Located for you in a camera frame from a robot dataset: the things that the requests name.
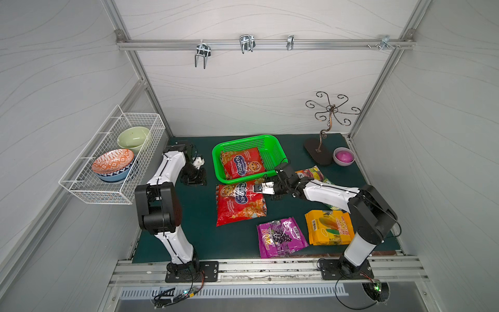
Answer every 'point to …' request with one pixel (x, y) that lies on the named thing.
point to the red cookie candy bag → (240, 163)
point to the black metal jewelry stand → (319, 148)
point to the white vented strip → (240, 291)
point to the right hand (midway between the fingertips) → (263, 184)
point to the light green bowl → (133, 138)
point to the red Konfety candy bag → (236, 201)
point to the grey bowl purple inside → (344, 156)
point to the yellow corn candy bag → (329, 227)
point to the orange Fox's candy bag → (313, 172)
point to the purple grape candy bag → (280, 238)
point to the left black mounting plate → (206, 272)
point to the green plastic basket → (271, 153)
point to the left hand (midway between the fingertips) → (201, 183)
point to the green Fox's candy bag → (326, 181)
